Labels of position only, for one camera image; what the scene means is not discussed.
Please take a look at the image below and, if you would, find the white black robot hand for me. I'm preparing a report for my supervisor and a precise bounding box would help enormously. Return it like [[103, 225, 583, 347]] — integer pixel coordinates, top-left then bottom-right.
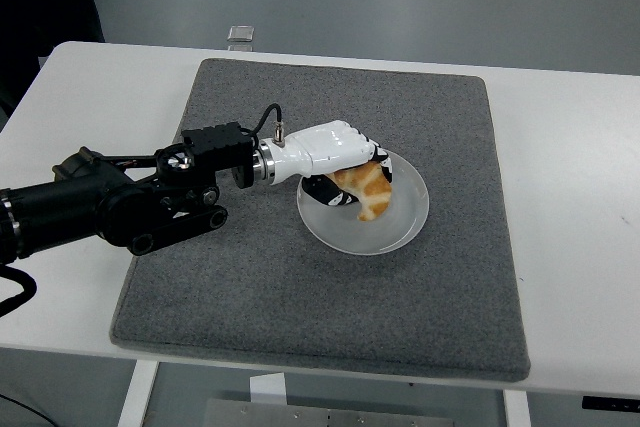
[[269, 119, 396, 208]]

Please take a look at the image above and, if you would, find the golden croissant bread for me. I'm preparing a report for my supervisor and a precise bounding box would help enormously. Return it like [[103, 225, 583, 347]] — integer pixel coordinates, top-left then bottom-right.
[[327, 161, 394, 222]]

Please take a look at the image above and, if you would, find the round pale grey plate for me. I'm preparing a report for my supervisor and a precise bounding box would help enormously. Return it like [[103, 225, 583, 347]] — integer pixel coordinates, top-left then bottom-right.
[[296, 149, 431, 256]]

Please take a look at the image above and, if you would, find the grey metal plate with screws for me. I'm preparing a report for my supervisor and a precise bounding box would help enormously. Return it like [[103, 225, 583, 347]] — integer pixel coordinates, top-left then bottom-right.
[[204, 398, 454, 427]]

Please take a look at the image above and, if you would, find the square grey felt mat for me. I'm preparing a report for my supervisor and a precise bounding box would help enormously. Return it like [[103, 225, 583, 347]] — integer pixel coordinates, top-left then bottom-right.
[[109, 57, 532, 383]]

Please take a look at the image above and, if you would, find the white table leg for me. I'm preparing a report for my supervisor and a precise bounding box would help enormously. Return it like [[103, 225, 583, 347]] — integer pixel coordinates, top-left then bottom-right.
[[502, 389, 532, 427], [117, 360, 160, 427]]

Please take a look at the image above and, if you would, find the black table control panel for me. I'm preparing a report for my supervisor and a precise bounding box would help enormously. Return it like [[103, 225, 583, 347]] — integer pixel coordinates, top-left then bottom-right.
[[582, 395, 640, 411]]

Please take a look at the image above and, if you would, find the black floor cable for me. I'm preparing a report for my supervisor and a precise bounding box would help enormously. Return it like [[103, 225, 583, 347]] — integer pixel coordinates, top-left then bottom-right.
[[0, 389, 66, 427]]

